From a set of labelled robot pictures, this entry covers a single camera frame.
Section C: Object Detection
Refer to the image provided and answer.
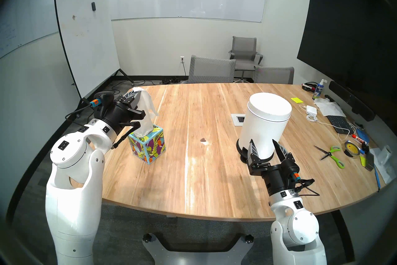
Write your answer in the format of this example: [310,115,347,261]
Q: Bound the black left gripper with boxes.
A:
[95,90,146,135]

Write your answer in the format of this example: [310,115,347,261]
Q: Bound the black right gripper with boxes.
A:
[247,138,296,196]

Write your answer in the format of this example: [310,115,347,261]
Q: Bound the white facial tissue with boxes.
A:
[132,87,159,137]

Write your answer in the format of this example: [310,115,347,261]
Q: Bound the colourful patterned tissue box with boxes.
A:
[128,125,166,165]

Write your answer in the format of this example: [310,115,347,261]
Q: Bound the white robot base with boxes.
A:
[142,232,255,265]

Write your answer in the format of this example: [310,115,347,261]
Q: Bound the white pedal trash can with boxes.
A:
[236,92,292,164]

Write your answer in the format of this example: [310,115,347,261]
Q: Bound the table power outlet plate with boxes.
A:
[231,113,247,127]

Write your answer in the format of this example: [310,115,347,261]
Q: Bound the black keyboard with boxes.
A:
[327,115,354,135]

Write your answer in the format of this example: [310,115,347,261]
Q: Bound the crumpled white paper towel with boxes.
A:
[314,97,346,117]

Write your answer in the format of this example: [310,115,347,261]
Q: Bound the whiteboard cleaner spray bottle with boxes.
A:
[313,79,328,100]

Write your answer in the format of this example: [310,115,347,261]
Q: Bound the grey mesh office chair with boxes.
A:
[188,55,237,84]
[254,66,294,85]

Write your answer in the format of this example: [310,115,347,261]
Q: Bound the rolling whiteboard on stand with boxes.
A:
[53,0,135,119]

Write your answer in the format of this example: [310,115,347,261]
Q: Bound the clear tape roll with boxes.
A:
[342,140,362,158]

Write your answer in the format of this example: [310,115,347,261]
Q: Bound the black video bar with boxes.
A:
[329,81,376,122]

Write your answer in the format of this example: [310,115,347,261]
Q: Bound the black and yellow box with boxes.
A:
[360,153,376,172]

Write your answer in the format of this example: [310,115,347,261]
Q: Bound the grey office chair with armrests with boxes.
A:
[229,36,263,83]

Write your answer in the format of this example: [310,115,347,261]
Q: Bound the white plastic cup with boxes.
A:
[380,145,394,165]

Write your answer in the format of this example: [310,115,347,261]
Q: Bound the large black TV screen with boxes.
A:
[297,0,397,119]

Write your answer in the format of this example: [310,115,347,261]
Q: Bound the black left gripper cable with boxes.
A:
[112,121,141,149]

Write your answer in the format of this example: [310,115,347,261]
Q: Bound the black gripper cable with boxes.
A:
[112,121,141,149]
[295,177,321,196]

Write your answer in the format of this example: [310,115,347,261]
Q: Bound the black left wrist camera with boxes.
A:
[90,91,114,108]

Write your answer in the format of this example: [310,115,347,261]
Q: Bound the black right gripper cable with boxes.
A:
[295,177,321,196]

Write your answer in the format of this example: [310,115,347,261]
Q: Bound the black floor cable bundle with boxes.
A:
[160,77,190,85]

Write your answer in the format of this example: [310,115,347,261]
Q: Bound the white power adapter with cable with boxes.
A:
[299,104,351,137]

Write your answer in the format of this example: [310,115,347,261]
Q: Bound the green handled scissors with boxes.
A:
[313,145,346,169]

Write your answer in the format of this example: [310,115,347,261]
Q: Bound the side wall whiteboard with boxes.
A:
[0,0,61,60]

